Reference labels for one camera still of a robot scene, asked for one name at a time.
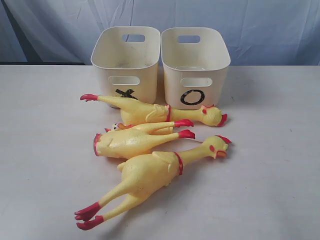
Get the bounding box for whole rubber chicken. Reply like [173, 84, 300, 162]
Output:
[74, 135, 232, 231]
[80, 94, 228, 127]

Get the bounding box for detached rubber chicken head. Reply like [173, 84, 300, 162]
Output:
[104, 123, 133, 133]

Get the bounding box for headless rubber chicken body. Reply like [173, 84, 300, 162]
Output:
[93, 119, 195, 159]

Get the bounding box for cream bin marked O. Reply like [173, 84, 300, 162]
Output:
[161, 27, 231, 110]

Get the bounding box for cream bin marked X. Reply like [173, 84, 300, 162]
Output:
[90, 26, 161, 104]

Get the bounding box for blue-grey backdrop curtain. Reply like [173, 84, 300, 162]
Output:
[0, 0, 320, 65]

